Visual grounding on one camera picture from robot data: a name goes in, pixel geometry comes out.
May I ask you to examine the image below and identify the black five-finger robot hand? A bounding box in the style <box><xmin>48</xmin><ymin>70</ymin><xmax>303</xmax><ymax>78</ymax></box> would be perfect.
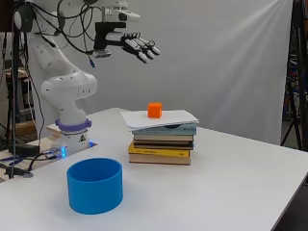
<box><xmin>93</xmin><ymin>21</ymin><xmax>162</xmax><ymax>64</ymax></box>

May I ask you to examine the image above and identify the orange cube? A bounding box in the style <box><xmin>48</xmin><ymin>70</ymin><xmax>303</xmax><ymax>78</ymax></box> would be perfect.
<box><xmin>147</xmin><ymin>102</ymin><xmax>164</xmax><ymax>119</ymax></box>

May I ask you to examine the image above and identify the white hanging backdrop sheet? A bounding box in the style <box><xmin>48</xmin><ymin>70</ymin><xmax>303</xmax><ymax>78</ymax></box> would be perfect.
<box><xmin>26</xmin><ymin>0</ymin><xmax>294</xmax><ymax>146</ymax></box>

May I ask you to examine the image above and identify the light blue book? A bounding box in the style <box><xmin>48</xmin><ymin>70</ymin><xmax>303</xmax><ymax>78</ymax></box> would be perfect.
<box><xmin>131</xmin><ymin>123</ymin><xmax>197</xmax><ymax>137</ymax></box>

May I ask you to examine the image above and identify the beige book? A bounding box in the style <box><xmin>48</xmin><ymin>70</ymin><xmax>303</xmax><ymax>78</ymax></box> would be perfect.
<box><xmin>133</xmin><ymin>134</ymin><xmax>195</xmax><ymax>142</ymax></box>

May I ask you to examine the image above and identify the black book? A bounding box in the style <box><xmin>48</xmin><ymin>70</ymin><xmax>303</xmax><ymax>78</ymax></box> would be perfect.
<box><xmin>132</xmin><ymin>140</ymin><xmax>195</xmax><ymax>151</ymax></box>

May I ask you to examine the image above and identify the yellow book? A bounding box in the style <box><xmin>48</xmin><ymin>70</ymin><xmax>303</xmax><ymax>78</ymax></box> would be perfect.
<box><xmin>127</xmin><ymin>141</ymin><xmax>192</xmax><ymax>159</ymax></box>

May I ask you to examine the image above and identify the brown-edged book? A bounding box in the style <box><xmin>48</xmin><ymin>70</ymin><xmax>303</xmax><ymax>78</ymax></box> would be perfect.
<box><xmin>128</xmin><ymin>153</ymin><xmax>192</xmax><ymax>167</ymax></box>

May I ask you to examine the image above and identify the black pole stand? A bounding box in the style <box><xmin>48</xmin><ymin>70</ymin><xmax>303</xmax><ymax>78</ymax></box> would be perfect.
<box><xmin>7</xmin><ymin>0</ymin><xmax>22</xmax><ymax>179</ymax></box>

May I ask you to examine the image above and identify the blue round tub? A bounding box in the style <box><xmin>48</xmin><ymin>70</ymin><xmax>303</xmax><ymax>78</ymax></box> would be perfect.
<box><xmin>65</xmin><ymin>157</ymin><xmax>124</xmax><ymax>216</ymax></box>

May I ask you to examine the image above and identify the black power box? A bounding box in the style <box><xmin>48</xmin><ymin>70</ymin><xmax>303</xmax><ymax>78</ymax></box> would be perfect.
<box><xmin>8</xmin><ymin>143</ymin><xmax>40</xmax><ymax>158</ymax></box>

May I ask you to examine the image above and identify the black tripod stand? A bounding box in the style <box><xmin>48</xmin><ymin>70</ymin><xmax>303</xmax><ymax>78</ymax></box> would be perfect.
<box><xmin>280</xmin><ymin>0</ymin><xmax>308</xmax><ymax>152</ymax></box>

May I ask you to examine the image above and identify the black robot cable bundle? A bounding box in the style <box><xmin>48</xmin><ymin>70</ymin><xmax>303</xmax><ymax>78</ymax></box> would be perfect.
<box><xmin>18</xmin><ymin>0</ymin><xmax>107</xmax><ymax>69</ymax></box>

